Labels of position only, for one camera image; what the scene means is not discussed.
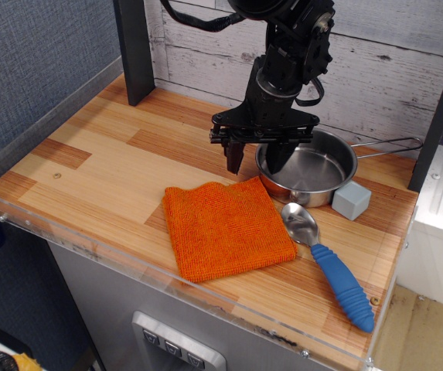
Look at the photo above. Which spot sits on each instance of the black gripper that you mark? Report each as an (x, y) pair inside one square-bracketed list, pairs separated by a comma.
[(265, 116)]

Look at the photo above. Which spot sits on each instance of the stainless steel pot with handle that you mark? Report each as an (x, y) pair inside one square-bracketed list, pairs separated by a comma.
[(315, 170)]

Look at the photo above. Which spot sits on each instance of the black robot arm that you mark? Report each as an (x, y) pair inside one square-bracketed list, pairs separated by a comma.
[(296, 54)]

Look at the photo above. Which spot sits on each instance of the orange folded cloth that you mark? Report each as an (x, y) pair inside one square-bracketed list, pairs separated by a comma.
[(221, 230)]

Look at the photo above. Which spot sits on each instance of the grey cube block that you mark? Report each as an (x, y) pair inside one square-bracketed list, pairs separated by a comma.
[(351, 200)]

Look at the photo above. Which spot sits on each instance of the clear acrylic table guard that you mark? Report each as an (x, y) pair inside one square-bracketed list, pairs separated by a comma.
[(89, 177)]

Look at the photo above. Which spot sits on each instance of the white aluminium side unit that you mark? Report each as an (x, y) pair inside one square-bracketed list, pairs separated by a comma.
[(420, 266)]

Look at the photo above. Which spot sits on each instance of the silver button control panel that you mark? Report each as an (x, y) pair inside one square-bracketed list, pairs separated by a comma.
[(176, 344)]

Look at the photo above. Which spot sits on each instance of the yellow tape object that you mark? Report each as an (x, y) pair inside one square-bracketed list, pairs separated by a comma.
[(26, 363)]

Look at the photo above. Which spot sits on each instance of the spoon with blue handle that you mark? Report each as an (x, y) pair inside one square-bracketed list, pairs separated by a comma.
[(303, 229)]

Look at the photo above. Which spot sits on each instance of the dark left frame post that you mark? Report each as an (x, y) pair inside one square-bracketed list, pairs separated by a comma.
[(135, 49)]

